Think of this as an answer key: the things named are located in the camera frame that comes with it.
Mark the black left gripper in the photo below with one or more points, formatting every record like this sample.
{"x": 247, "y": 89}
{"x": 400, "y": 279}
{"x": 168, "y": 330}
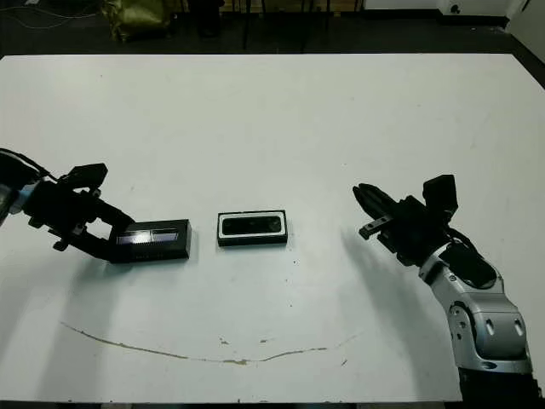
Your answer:
{"x": 55, "y": 209}

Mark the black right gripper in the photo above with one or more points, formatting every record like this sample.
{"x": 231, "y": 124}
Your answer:
{"x": 417, "y": 232}

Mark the black box lid with window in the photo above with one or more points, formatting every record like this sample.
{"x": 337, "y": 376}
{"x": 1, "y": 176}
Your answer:
{"x": 162, "y": 249}

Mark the black handheld camera with screen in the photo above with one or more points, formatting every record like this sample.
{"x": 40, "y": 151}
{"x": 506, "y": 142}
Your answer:
{"x": 253, "y": 224}

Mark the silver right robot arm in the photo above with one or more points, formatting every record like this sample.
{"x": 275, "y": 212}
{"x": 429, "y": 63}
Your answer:
{"x": 485, "y": 315}

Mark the black box base white insert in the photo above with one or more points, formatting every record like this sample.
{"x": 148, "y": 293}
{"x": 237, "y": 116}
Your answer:
{"x": 255, "y": 241}

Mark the black metal chair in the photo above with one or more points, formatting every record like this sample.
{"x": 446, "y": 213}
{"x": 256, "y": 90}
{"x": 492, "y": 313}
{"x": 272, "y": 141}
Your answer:
{"x": 302, "y": 23}

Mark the small black round wheel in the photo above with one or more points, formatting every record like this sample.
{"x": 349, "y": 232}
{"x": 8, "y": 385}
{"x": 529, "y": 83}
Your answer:
{"x": 455, "y": 8}

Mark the crumpled plastic bag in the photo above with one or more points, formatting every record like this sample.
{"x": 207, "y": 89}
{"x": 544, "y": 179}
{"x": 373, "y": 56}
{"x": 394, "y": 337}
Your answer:
{"x": 136, "y": 19}

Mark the black waste bin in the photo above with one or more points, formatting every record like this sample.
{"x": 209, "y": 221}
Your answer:
{"x": 208, "y": 19}

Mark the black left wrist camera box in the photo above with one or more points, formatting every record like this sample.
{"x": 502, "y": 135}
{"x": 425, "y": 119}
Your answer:
{"x": 85, "y": 174}

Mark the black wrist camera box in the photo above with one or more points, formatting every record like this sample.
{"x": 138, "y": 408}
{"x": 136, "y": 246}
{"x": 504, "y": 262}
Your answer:
{"x": 442, "y": 191}
{"x": 85, "y": 174}

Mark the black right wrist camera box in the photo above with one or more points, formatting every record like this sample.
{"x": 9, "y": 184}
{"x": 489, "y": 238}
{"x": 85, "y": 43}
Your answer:
{"x": 442, "y": 191}

